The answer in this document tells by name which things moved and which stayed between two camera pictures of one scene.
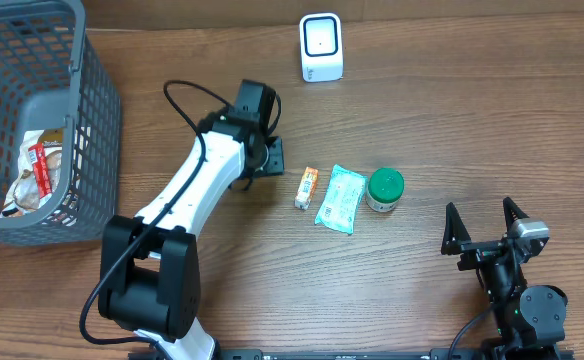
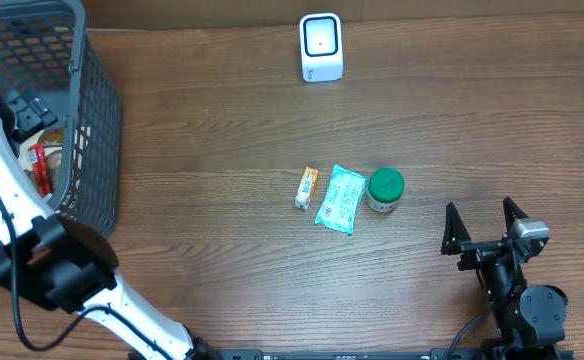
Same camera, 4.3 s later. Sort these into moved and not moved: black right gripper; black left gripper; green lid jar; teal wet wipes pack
Moved: black left gripper
Not moved: teal wet wipes pack; green lid jar; black right gripper
